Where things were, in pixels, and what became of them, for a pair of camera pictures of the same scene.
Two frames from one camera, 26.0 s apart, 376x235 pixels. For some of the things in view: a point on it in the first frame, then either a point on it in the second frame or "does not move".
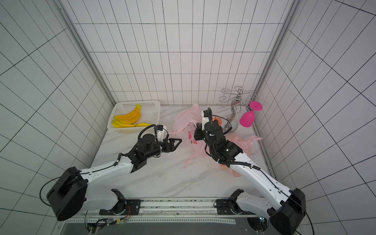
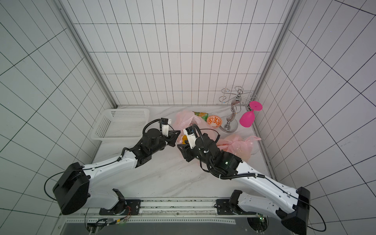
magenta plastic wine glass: [247, 118] does not move
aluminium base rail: [172, 211] does not move
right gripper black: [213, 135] to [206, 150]
